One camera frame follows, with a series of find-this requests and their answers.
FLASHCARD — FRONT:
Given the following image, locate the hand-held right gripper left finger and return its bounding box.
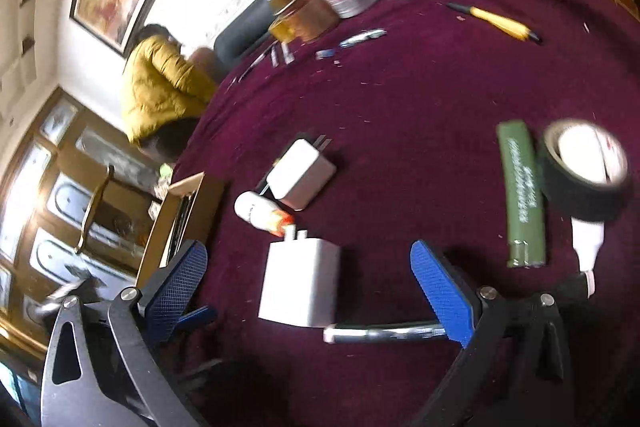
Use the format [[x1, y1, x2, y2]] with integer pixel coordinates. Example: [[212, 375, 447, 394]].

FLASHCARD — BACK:
[[40, 239, 221, 427]]

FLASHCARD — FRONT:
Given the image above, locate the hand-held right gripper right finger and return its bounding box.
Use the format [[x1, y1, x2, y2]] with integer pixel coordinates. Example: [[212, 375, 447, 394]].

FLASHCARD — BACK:
[[410, 241, 576, 427]]

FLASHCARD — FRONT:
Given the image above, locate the cardboard box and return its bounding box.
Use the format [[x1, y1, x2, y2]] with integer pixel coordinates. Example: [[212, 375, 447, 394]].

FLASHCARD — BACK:
[[135, 172, 226, 290]]

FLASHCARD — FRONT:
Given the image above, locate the silver pen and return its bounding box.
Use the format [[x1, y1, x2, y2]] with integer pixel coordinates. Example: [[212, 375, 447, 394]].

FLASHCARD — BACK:
[[322, 323, 447, 346]]

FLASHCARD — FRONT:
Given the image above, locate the white bottle with orange cap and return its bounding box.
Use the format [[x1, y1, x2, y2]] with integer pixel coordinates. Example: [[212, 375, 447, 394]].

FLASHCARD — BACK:
[[234, 191, 297, 238]]

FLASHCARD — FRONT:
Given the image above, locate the white charger plug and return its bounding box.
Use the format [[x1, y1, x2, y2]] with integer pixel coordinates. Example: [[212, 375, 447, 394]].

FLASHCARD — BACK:
[[265, 134, 337, 211], [257, 227, 344, 328]]

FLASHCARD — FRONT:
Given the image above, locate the green cylindrical tube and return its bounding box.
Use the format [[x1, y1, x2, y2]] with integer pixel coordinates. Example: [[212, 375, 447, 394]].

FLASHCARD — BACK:
[[496, 119, 547, 269]]

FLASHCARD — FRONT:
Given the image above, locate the white tube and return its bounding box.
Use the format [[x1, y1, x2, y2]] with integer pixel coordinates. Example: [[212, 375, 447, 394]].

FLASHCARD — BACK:
[[570, 217, 607, 298]]

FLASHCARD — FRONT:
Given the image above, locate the black tape roll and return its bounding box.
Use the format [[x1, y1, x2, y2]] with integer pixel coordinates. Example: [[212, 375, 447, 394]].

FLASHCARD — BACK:
[[540, 119, 632, 223]]

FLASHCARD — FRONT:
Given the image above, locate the wooden cabinet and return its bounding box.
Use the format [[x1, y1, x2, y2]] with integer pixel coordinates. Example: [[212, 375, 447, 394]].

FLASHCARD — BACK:
[[0, 87, 173, 358]]

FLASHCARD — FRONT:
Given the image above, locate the maroon velvet tablecloth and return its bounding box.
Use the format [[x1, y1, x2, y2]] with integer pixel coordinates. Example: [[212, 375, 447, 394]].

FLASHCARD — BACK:
[[165, 0, 640, 427]]

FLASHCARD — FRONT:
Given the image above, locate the silver blue battery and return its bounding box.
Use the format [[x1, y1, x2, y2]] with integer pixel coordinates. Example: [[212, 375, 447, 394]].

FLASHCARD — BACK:
[[340, 29, 388, 49]]

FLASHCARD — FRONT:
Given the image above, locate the yellow and black pen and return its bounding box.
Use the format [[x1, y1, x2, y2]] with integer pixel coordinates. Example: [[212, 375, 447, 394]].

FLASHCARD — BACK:
[[446, 2, 543, 44]]

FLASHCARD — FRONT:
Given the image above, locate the brown jar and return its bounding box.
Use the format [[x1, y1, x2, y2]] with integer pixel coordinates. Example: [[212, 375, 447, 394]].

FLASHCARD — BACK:
[[285, 0, 342, 42]]

